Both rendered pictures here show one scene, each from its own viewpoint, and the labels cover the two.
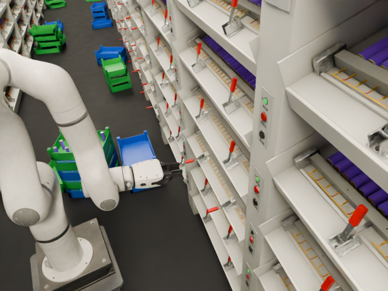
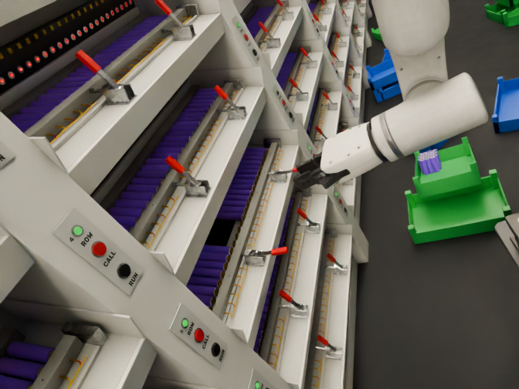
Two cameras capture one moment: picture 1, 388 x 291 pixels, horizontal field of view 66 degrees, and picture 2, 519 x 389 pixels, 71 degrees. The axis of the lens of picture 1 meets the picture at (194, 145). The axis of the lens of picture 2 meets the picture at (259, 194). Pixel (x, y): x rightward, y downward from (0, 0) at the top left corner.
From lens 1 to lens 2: 1.40 m
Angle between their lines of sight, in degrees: 97
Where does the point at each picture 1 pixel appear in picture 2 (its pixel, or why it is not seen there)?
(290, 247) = not seen: hidden behind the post
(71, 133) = not seen: outside the picture
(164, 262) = (453, 362)
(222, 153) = (233, 131)
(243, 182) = (246, 99)
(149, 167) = (339, 145)
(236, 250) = (313, 216)
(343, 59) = not seen: outside the picture
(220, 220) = (308, 255)
